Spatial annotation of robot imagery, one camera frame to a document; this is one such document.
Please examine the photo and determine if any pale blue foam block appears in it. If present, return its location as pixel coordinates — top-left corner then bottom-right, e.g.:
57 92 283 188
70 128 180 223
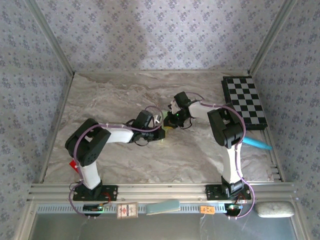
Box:
145 199 181 216

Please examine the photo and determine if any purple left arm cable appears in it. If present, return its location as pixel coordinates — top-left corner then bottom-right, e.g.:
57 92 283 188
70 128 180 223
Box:
67 105 165 221

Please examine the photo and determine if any aluminium front rail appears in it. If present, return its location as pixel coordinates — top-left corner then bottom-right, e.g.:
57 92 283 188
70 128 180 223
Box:
26 182 298 203

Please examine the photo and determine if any slotted grey cable duct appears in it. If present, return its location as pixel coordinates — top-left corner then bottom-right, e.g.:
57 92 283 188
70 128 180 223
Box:
36 202 257 215

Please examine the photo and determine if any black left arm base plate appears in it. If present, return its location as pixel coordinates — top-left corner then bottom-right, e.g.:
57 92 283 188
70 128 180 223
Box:
72 184 119 202

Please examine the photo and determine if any cyan blue marker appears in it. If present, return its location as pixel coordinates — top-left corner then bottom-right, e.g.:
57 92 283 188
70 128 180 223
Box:
243 136 273 151

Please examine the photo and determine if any aluminium side rail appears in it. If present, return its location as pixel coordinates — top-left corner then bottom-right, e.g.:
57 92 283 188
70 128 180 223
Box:
37 72 76 185
259 128 285 183

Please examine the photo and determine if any black grey chessboard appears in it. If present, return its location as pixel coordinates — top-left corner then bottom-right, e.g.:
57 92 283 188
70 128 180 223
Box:
221 75 269 131

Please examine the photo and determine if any aluminium frame post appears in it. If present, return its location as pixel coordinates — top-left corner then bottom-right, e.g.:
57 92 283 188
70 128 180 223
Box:
248 0 299 76
24 0 76 76

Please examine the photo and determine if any grey speckled stone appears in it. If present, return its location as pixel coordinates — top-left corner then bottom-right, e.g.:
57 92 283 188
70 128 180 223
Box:
255 201 296 218

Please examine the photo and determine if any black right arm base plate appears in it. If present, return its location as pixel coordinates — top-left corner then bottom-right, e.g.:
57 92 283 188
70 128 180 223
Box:
205 184 252 201

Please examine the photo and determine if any tan card with red print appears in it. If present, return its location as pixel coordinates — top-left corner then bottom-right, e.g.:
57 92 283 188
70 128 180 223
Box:
116 201 139 220

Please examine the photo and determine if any orange tag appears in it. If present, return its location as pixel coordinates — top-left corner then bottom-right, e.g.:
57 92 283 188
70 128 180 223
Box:
199 205 216 215

